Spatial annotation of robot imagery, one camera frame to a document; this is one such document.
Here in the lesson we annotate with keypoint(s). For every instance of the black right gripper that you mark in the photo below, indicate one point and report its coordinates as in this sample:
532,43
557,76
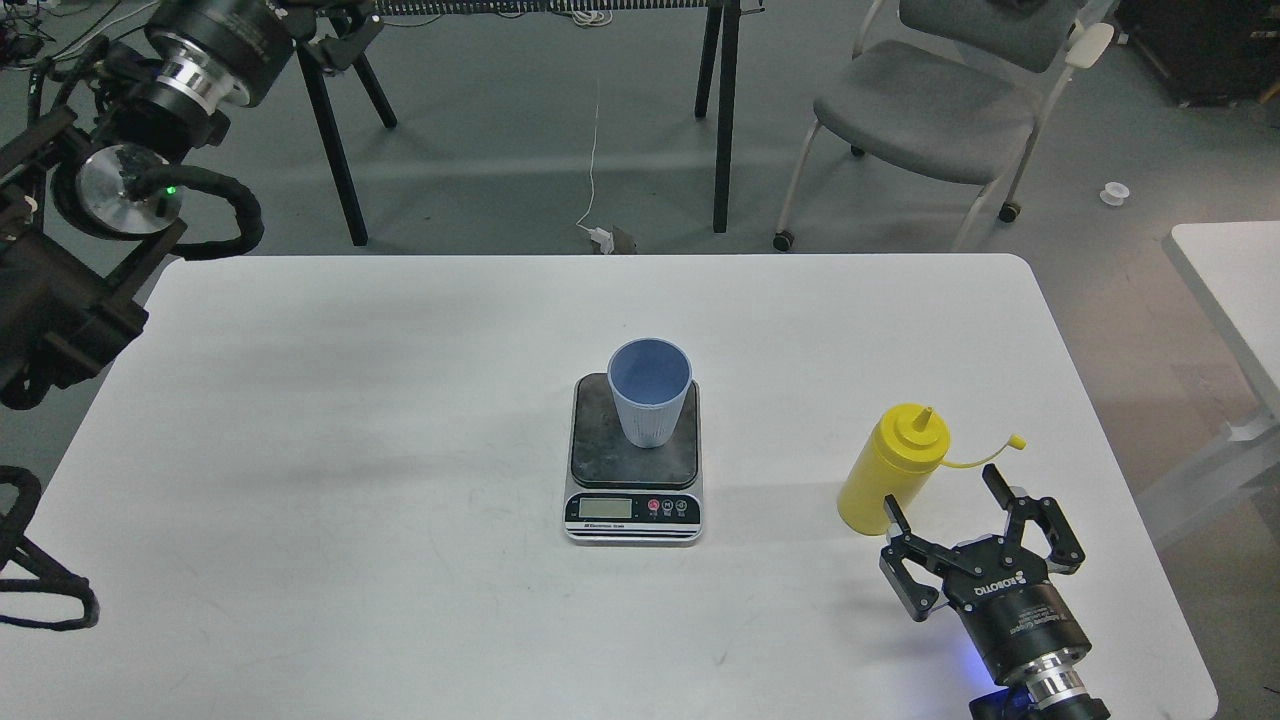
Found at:
1010,610

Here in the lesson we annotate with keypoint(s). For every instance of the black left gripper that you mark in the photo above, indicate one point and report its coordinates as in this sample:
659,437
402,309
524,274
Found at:
233,51

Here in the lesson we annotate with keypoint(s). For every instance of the yellow squeeze bottle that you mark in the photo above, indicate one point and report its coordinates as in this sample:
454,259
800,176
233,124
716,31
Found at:
908,443

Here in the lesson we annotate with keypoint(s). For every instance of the blue ribbed cup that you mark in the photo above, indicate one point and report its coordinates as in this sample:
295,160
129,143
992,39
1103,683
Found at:
649,380

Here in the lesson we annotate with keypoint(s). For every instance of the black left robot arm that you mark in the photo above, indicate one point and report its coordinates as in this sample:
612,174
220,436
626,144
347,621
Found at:
97,189

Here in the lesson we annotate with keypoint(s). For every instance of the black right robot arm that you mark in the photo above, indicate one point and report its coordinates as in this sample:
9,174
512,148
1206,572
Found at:
915,566

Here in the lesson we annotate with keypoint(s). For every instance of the digital kitchen scale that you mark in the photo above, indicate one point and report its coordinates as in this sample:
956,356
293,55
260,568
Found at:
618,493

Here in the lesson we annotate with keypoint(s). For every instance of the white side table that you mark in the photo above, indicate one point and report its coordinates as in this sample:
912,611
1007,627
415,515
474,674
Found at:
1231,269

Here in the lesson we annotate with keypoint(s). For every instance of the small white spool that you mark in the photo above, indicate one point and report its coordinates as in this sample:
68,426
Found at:
1114,194

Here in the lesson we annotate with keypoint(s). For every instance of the grey office chair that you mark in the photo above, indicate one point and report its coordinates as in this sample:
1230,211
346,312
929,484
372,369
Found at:
942,118

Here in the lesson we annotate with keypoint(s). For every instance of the black equipment case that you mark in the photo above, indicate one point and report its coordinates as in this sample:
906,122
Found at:
1206,53

